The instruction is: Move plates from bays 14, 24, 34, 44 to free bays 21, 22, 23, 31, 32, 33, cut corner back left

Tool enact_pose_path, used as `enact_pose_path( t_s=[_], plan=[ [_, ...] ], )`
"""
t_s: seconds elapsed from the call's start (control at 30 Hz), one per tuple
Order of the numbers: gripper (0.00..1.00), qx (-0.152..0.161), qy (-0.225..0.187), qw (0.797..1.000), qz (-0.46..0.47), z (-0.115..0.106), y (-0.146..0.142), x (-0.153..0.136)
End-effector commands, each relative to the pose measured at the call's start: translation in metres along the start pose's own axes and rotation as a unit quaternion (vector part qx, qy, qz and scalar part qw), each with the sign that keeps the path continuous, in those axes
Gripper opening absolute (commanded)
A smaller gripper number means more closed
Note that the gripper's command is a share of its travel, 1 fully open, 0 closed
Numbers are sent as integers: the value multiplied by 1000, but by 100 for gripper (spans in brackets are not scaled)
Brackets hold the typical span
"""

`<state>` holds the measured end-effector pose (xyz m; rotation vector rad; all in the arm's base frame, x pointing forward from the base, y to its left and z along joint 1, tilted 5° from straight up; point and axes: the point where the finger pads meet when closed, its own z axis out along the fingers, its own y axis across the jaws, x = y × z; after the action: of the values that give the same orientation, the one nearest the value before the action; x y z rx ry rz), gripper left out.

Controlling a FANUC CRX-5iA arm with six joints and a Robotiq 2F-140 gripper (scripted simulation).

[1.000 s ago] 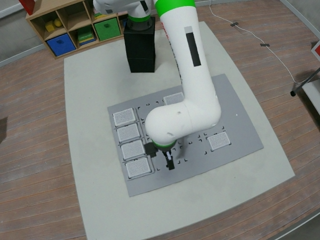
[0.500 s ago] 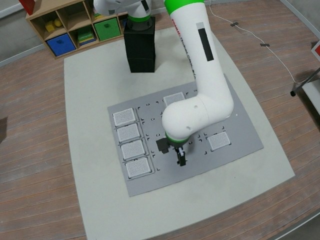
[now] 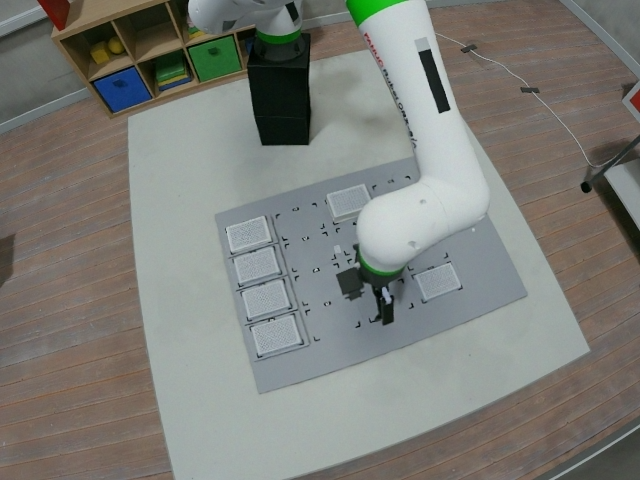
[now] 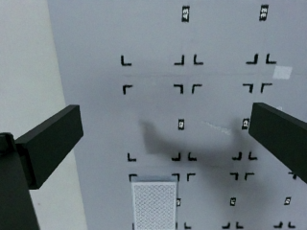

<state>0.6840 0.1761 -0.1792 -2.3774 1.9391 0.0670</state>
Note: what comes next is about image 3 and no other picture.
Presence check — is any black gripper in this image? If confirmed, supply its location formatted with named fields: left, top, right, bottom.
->
left=353, top=243, right=395, bottom=326

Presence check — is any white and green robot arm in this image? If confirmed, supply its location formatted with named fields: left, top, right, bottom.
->
left=188, top=0, right=491, bottom=300

